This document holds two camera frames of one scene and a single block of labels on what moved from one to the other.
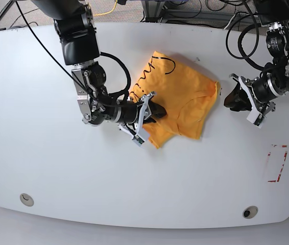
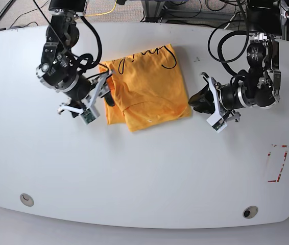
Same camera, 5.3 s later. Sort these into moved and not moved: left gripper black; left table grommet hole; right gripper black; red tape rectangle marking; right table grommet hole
Moved: right gripper black; left gripper black
Not moved: left table grommet hole; red tape rectangle marking; right table grommet hole
